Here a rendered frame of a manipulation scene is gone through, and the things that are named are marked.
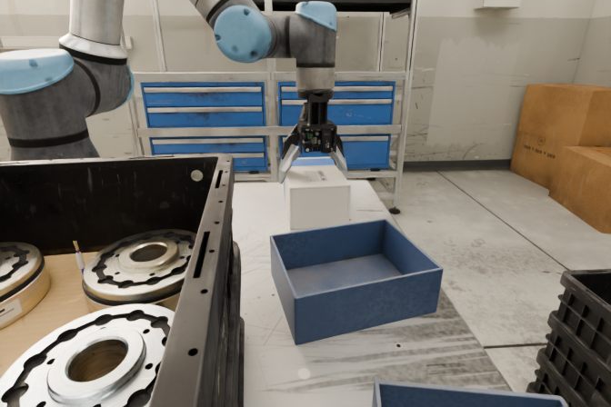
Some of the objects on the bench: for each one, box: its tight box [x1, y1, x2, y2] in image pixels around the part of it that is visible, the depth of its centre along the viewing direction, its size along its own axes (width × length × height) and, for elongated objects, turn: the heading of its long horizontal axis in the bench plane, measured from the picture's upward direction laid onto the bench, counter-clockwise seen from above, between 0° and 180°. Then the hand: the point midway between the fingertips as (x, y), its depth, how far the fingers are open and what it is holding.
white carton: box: [284, 157, 351, 230], centre depth 76 cm, size 20×12×9 cm, turn 7°
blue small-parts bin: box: [270, 218, 444, 345], centre depth 49 cm, size 20×15×7 cm
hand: (313, 181), depth 75 cm, fingers closed on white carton, 13 cm apart
